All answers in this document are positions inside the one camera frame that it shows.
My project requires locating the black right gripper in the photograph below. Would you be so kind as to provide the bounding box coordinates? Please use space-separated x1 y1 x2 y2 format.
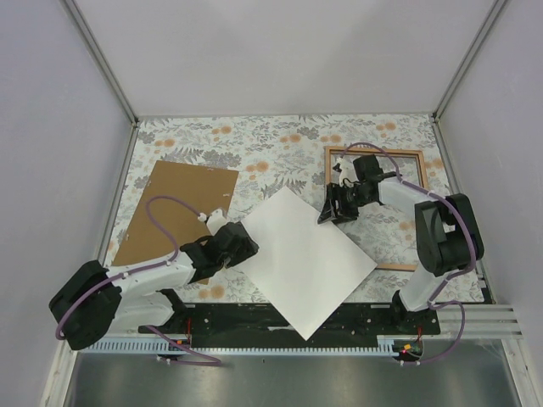
317 183 372 226

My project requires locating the printed pier photo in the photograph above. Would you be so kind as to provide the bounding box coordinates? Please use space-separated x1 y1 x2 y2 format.
237 187 377 340

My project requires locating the wooden picture frame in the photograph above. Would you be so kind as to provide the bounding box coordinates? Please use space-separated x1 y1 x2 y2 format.
323 145 427 272

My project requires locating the brown cardboard backing board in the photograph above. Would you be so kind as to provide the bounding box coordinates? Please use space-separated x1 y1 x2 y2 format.
112 160 238 266

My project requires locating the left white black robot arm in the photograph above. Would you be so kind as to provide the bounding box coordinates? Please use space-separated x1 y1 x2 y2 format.
49 222 259 350

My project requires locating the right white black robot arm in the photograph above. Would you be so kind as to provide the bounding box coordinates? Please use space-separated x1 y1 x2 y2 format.
317 154 484 334

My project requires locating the floral patterned table mat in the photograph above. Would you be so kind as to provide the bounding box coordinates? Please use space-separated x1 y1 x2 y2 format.
93 113 487 304

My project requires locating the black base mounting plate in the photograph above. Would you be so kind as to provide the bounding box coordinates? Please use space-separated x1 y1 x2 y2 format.
158 303 440 346

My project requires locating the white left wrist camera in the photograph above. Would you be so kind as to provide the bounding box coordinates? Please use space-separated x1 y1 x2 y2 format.
198 208 228 236

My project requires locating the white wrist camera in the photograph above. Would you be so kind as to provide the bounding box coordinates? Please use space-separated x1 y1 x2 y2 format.
333 157 357 187
198 208 228 236

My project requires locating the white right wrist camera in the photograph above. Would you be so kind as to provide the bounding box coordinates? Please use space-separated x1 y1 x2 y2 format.
333 157 357 187

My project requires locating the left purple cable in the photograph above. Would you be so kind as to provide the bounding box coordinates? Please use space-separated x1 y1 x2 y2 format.
56 195 222 366

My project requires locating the purple cable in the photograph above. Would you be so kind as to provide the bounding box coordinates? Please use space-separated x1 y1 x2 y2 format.
339 142 476 366
56 195 222 366

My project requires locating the white slotted cable duct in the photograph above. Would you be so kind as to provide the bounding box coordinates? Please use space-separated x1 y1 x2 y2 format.
81 336 400 357

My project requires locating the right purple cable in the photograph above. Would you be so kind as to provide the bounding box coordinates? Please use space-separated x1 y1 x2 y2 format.
339 142 476 366

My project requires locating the aluminium front rail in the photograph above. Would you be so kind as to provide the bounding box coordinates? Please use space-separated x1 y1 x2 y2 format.
61 303 523 340

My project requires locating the right aluminium corner post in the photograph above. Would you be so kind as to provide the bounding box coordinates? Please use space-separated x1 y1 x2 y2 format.
432 0 510 120

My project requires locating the aluminium corner post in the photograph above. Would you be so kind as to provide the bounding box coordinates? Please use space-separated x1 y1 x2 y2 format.
63 0 139 126
432 0 510 120

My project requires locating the left aluminium corner post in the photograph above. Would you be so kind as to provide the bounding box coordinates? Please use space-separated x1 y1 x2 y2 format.
63 0 139 126

